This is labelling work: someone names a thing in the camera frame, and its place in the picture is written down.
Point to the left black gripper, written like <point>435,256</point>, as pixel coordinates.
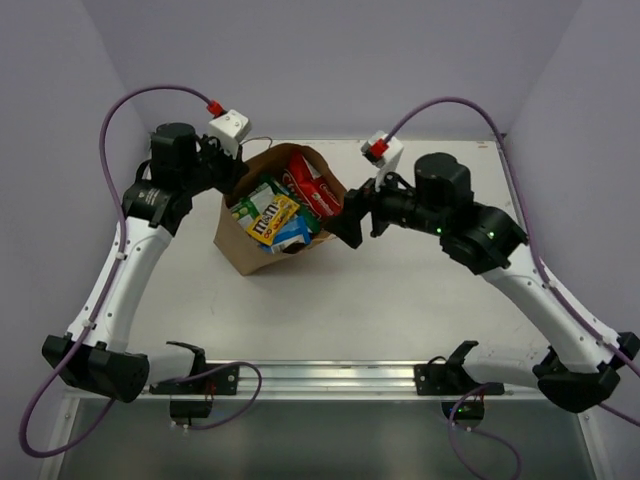
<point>220,163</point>

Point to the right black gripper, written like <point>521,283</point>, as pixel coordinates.
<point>359,202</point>

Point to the red Chuba chips bag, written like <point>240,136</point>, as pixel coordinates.
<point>310,187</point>

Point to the green white snack packet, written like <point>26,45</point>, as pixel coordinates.
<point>248,208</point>

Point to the light blue snack bar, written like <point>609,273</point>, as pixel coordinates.
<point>294,232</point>

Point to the dark green snack bag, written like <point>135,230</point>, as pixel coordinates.
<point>312,222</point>

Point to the yellow M&M's packet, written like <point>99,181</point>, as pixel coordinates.
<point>272,219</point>

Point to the brown paper bag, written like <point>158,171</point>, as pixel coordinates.
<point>235,244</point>

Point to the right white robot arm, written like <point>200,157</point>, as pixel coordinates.
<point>577,371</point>

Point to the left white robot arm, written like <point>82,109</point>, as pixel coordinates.
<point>92,355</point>

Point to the right base controller box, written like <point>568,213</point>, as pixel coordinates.
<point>468,415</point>

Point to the base controller box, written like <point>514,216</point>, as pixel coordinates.
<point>183,412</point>
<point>468,415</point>

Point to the left base controller box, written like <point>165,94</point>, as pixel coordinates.
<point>183,412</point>

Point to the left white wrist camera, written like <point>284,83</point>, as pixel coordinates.
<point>229,127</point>

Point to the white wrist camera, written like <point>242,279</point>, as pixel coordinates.
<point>384,153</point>
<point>229,127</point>

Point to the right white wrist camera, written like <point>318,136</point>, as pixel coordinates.
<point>384,153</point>

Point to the aluminium mounting rail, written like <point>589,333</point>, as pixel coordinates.
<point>329,380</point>

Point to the right black base bracket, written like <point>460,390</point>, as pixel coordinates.
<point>431,378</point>

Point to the black base bracket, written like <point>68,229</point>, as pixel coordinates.
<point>220,377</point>
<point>431,378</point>

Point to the left black base bracket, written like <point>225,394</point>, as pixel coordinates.
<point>220,377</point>

